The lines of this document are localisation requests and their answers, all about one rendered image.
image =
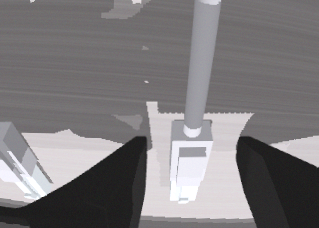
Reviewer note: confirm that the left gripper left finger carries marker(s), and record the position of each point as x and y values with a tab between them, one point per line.
108	195

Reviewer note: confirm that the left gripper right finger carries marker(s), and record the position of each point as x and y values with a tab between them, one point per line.
282	190

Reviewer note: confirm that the white network cable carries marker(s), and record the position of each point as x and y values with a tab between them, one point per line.
191	139

